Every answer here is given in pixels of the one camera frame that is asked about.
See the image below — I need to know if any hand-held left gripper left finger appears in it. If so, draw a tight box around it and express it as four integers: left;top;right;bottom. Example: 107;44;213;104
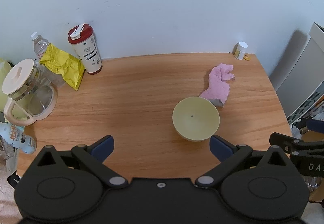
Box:
32;135;129;188

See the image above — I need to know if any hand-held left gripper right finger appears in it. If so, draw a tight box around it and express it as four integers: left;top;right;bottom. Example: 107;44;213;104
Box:
195;134;291;189

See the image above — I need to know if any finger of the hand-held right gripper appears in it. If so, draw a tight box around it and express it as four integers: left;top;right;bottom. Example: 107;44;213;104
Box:
270;132;324;155
301;119;324;134

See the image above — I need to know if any pale green bowl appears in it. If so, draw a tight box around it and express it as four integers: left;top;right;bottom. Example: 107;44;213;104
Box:
172;97;220;142

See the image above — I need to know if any pink and blue knitted cloth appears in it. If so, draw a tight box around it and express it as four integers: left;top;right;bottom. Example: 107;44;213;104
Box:
199;63;236;107

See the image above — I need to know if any clear plastic bag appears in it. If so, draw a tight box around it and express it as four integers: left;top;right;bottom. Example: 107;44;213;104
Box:
291;123;305;140

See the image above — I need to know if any clear glass jar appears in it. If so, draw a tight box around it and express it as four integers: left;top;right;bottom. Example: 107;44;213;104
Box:
302;176;322;192

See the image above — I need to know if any white vented appliance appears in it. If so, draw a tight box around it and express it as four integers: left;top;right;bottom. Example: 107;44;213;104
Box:
276;22;324;126

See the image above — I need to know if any white labelled drink bottle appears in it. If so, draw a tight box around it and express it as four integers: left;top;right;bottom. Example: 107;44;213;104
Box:
0;122;37;155

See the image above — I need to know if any glass pitcher with cream lid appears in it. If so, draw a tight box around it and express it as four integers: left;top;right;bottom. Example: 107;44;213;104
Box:
2;59;58;126

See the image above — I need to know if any crumpled yellow foil bag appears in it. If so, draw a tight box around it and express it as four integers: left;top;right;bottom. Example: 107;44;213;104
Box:
40;43;85;91

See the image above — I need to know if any white tumbler with red lid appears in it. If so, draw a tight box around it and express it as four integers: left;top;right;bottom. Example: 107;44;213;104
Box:
67;23;102;75

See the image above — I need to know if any white pill bottle yellow label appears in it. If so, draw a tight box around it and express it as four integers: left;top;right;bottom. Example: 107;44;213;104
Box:
234;42;248;60

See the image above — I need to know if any clear plastic water bottle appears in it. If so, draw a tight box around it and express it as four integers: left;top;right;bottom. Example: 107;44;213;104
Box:
31;32;67;88

